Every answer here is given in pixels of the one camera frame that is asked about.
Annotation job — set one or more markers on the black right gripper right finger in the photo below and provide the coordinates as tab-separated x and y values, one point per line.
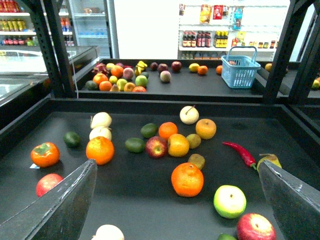
295	204

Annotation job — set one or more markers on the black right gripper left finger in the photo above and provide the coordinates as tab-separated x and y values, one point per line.
60	213

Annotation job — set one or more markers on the far orange on shelf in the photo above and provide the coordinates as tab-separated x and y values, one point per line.
202	70

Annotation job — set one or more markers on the far lemon on shelf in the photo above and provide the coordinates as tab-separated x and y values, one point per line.
194	67

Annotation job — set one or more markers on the red pomegranate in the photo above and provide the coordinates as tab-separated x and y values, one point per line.
47	182

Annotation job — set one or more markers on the red apple front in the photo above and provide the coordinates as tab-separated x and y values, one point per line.
253	226

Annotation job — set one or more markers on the white pear front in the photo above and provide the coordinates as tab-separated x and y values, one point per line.
108	232

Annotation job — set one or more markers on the white price tag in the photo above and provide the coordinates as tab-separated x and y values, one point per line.
34	166

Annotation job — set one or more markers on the yellow green pear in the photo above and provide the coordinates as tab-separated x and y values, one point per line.
268	157

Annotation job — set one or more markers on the orange persimmon with leaf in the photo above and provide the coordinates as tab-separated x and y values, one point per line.
45	155

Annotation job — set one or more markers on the red chili pepper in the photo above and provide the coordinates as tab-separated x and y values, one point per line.
246	156

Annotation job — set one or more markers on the green apple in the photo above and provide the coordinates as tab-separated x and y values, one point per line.
141	81
229	201

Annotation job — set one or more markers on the dark green avocado left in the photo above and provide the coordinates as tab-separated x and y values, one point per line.
71	139

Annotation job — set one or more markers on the large orange mandarin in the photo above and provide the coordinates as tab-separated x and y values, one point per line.
100	149

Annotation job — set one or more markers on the green avocado front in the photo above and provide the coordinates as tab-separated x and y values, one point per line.
225	236

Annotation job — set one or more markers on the white pear middle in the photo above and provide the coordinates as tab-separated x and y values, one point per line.
100	131

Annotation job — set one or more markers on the green avocado middle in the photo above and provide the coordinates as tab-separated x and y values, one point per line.
135	145

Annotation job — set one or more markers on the white pear left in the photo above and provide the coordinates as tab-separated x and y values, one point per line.
100	119

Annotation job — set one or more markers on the brown kiwi lower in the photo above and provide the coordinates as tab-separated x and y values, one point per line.
198	160

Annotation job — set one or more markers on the brown kiwi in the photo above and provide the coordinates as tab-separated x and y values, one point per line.
194	140
198	160

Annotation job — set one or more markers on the large orange centre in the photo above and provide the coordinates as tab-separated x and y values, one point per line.
187	180

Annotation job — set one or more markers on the red yellow apple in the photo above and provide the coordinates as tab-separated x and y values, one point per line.
156	147

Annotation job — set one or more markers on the golden yellow apple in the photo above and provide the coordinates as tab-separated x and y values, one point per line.
206	128

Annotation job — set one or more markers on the brown kiwi upper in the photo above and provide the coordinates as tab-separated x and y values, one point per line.
194	140

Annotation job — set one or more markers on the green lime upper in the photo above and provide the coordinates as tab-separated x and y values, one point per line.
149	130

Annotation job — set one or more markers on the yellow orange fruit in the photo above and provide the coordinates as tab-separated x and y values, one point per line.
178	145

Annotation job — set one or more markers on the small orange tangerine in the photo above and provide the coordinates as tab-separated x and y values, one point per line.
167	129

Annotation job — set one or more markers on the glass top freezer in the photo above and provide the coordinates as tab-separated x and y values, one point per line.
23	73

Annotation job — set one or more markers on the white pear with stem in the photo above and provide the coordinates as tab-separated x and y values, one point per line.
189	115

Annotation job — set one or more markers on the small blue shopping basket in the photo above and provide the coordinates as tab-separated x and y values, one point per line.
239	71

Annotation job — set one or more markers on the far green apple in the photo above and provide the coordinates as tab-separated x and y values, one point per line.
141	81

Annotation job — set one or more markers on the yellow label bottles row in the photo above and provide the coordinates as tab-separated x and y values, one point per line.
220	39

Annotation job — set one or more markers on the far dark red apple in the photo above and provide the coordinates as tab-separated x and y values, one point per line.
176	66

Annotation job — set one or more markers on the dark sauce bottles row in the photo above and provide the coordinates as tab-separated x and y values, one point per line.
196	39

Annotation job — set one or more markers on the black metal shelf post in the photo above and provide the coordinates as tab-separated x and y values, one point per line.
46	21

